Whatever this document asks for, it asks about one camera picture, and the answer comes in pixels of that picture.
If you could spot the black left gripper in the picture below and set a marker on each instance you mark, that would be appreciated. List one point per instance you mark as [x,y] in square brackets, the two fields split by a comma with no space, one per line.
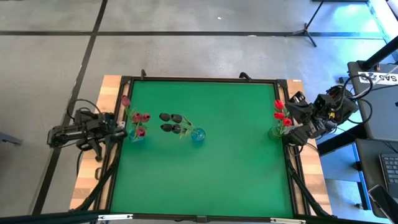
[88,124]

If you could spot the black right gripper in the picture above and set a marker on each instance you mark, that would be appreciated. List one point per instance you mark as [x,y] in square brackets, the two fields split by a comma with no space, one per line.
[300,109]

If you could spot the green stems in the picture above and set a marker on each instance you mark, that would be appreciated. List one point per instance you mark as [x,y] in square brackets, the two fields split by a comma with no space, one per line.
[164,117]

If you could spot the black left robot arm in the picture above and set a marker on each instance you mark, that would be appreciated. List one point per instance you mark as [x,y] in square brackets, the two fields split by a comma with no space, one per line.
[62,137]

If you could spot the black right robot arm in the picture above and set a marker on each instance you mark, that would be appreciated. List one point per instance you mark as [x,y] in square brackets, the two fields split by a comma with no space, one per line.
[342,105]

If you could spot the green glass vase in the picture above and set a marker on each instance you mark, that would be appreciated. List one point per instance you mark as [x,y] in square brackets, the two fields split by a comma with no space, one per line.
[274,133]

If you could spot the wide teal glass vase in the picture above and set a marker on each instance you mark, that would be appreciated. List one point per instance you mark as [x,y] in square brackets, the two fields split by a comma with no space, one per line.
[136,139]

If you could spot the narrow blue glass vase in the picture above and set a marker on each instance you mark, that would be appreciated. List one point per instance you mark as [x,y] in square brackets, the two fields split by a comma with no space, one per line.
[199,136]

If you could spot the small dark floor block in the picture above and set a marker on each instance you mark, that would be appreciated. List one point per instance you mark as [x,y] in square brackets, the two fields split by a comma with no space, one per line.
[342,80]

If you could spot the black tripod stand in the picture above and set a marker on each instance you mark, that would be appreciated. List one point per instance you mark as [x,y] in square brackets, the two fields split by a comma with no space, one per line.
[306,31]

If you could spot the grey floor object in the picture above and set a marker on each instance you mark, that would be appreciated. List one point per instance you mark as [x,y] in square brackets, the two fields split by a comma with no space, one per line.
[11,139]

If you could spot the black rig beam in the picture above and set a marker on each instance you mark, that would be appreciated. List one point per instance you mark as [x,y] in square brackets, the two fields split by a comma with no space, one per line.
[46,217]

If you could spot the grey case with label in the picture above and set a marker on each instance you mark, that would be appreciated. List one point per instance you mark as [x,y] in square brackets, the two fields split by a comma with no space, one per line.
[385,124]

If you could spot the dark side desk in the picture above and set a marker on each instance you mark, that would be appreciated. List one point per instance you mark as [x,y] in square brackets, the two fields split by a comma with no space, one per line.
[370,161]

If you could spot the thick black pole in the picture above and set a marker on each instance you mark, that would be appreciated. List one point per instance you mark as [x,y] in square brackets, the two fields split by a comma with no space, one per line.
[379,54]

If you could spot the green table mat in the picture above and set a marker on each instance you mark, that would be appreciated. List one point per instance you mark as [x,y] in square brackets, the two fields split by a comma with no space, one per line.
[217,171]

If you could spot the black laptop keyboard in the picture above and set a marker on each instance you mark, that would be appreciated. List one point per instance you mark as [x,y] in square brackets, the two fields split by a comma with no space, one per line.
[390,169]

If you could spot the black slanted device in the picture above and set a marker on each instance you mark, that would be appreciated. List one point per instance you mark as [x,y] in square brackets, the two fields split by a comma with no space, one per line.
[384,200]

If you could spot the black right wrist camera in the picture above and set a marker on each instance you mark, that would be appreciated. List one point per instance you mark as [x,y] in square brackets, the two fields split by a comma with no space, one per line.
[321,102]

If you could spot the small black bracket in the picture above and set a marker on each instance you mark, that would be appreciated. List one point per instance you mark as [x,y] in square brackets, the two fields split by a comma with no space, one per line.
[98,173]

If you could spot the black frame clamp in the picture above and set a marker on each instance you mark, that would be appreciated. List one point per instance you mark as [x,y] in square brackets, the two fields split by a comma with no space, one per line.
[245,75]
[143,74]

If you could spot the silver beam bracket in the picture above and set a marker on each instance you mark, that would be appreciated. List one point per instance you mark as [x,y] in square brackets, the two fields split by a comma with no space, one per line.
[115,216]
[287,221]

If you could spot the black metal table frame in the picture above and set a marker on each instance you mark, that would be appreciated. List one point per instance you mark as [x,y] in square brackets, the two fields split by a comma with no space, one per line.
[171,215]

